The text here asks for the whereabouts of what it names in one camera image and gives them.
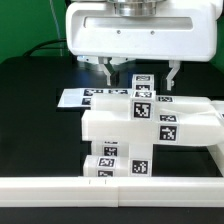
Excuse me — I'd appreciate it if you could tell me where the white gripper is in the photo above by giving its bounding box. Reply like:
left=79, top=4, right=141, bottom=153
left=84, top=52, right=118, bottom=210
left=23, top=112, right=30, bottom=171
left=66, top=0, right=220, bottom=90

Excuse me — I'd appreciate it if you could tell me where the white chair back frame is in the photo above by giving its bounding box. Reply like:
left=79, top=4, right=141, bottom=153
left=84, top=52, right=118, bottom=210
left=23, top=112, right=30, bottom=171
left=82, top=94, right=224, bottom=146

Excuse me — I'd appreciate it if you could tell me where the white chair seat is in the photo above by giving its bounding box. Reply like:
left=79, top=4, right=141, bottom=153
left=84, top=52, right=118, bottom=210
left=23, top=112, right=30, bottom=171
left=128, top=143, right=153, bottom=177

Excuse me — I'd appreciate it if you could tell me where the white marker base plate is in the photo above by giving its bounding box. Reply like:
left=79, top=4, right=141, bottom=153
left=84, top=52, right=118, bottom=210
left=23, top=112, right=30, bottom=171
left=57, top=88, right=132, bottom=108

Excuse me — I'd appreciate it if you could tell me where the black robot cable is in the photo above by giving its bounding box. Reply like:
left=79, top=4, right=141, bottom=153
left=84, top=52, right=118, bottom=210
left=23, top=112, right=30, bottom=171
left=21, top=38, right=69, bottom=58

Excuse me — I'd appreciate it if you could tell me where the white right fence rail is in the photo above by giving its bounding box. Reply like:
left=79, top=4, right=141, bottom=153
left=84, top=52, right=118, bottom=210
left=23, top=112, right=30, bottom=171
left=207, top=143, right=224, bottom=177

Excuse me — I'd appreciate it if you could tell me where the white fence rail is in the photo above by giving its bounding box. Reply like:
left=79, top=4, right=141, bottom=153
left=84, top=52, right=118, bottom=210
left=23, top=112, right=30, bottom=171
left=0, top=177, right=224, bottom=207
left=207, top=143, right=224, bottom=177

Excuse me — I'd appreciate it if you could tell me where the white front fence rail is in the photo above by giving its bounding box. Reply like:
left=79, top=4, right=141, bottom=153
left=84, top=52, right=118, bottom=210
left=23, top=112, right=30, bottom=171
left=0, top=177, right=224, bottom=207

